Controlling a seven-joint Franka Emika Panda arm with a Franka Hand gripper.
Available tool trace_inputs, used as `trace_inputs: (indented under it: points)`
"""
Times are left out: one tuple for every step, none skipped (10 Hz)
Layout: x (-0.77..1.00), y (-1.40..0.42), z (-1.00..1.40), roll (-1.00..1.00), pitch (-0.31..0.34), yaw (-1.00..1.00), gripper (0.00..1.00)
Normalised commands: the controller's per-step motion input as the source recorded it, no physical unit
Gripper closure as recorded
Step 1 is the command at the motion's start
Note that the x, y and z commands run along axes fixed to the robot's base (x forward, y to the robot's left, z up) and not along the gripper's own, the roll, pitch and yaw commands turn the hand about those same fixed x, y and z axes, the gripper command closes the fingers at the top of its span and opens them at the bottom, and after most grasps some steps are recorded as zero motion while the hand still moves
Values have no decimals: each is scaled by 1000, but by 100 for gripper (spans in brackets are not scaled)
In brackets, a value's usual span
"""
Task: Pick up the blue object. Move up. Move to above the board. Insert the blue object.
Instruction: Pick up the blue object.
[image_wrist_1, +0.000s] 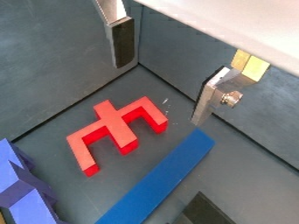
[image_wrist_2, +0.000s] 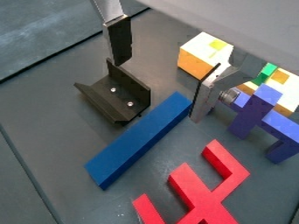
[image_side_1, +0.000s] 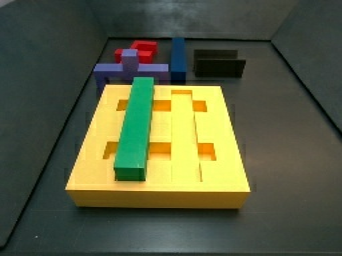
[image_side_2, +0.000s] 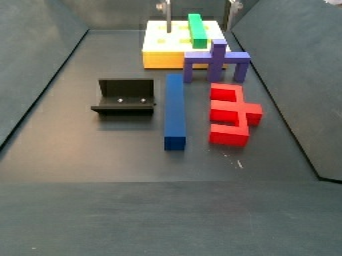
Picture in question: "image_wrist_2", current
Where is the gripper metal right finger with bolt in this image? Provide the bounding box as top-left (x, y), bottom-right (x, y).
top-left (189, 46), bottom-right (257, 123)

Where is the purple cross-shaped block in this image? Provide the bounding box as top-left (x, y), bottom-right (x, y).
top-left (228, 84), bottom-right (299, 164)

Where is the yellow slotted board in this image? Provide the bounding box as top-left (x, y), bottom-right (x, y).
top-left (177, 32), bottom-right (299, 116)

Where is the green long bar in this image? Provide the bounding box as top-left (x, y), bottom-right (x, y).
top-left (251, 63), bottom-right (277, 86)

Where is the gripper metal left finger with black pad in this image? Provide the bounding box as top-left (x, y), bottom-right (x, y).
top-left (89, 0), bottom-right (132, 67)

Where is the black angle bracket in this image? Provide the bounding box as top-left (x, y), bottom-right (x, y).
top-left (73, 59), bottom-right (150, 125)

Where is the dark blue long bar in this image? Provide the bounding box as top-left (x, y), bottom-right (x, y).
top-left (84, 92), bottom-right (192, 190)

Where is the red cross-shaped block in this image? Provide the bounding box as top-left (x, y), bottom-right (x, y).
top-left (130, 138), bottom-right (251, 224)

